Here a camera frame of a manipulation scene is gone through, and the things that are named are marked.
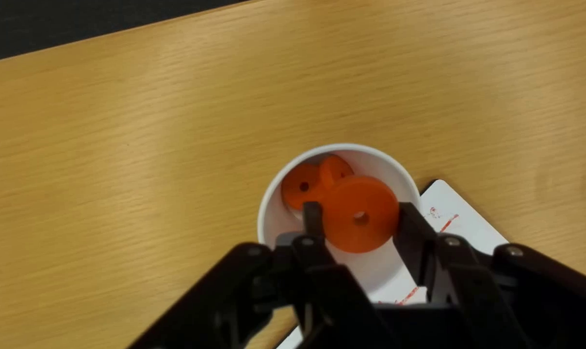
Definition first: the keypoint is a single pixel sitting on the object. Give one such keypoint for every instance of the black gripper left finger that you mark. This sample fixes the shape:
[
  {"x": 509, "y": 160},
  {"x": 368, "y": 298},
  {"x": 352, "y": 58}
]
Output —
[{"x": 238, "y": 298}]

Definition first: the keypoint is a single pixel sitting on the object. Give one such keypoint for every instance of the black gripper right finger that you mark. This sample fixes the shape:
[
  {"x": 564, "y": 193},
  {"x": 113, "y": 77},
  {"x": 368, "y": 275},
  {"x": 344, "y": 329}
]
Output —
[{"x": 513, "y": 300}]

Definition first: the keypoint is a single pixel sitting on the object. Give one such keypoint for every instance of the orange disc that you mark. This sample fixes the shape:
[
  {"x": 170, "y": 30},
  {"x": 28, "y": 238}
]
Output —
[
  {"x": 333, "y": 170},
  {"x": 360, "y": 215},
  {"x": 302, "y": 186}
]

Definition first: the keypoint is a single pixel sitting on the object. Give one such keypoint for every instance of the white paper cup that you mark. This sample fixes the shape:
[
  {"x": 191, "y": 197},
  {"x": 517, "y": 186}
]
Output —
[{"x": 276, "y": 220}]

